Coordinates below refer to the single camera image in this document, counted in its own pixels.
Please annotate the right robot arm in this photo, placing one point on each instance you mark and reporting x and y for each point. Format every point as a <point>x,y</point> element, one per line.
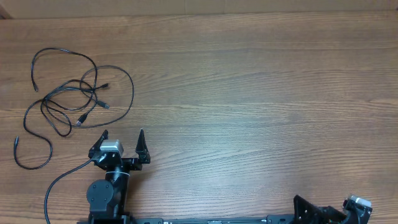
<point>332,215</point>

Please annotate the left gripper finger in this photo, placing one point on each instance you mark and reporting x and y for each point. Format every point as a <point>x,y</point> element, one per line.
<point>98,143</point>
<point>142,150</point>

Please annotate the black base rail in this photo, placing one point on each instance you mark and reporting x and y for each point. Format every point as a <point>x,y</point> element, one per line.
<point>270,219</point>

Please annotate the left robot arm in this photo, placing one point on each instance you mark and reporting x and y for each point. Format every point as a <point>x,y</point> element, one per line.
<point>107,197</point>

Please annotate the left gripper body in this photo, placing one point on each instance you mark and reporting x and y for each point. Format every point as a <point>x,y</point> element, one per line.
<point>131,164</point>

